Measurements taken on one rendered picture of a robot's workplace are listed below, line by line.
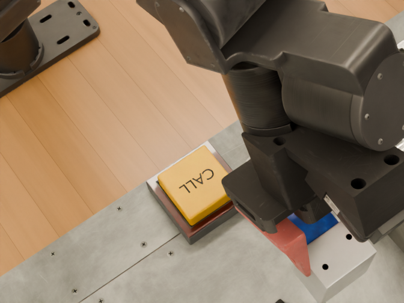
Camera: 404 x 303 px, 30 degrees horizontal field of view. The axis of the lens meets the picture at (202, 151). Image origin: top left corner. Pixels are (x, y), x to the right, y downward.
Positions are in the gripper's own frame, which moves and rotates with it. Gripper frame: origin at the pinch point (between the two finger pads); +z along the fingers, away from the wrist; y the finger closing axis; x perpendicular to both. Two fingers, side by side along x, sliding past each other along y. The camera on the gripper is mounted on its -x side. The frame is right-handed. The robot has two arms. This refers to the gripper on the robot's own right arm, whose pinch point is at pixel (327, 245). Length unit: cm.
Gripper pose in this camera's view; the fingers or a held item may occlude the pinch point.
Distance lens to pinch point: 60.5
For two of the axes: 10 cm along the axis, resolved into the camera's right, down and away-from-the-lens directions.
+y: 8.2, -5.4, 2.1
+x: -4.8, -4.1, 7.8
